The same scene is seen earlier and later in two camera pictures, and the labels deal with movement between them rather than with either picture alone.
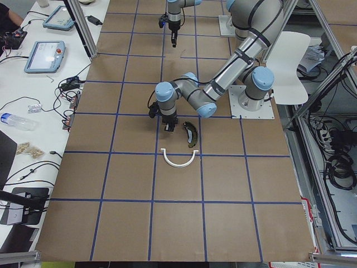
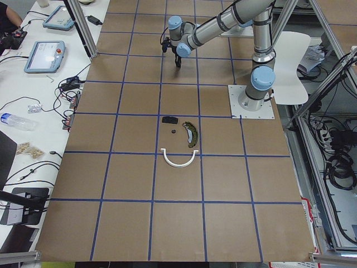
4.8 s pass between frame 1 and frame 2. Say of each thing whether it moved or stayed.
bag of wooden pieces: stayed
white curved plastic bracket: stayed
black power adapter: stayed
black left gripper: moved
